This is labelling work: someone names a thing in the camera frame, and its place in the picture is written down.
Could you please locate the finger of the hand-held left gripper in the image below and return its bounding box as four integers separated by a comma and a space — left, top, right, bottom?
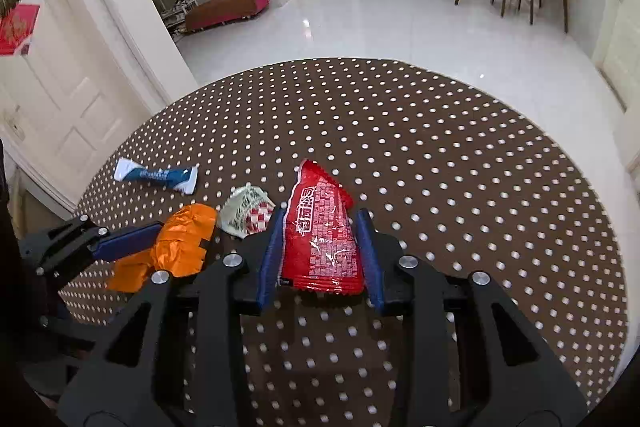
20, 214, 163, 278
40, 314, 98, 350

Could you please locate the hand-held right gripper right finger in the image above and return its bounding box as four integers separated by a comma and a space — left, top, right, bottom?
355, 208, 588, 427

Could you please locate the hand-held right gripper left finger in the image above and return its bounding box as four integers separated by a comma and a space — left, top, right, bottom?
57, 207, 288, 427

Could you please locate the red snack wrapper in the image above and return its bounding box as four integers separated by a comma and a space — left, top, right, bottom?
277, 159, 363, 297

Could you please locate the orange wrapper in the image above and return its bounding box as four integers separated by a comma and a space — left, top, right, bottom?
106, 203, 218, 294

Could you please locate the pale green checkered wrapper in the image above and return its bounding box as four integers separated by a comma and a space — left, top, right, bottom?
219, 184, 277, 240

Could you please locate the blue white wrapper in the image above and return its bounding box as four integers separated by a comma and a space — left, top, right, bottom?
114, 158, 199, 196

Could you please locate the brown dotted tablecloth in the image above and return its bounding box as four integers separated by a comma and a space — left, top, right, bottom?
60, 57, 630, 427

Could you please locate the white panel door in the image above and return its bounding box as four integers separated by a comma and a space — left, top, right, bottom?
600, 0, 640, 108
0, 0, 131, 188

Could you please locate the red square paper decoration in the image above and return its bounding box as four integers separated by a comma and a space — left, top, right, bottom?
0, 4, 41, 56

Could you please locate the brown upholstered bench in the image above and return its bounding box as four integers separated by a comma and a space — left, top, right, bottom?
184, 0, 271, 32

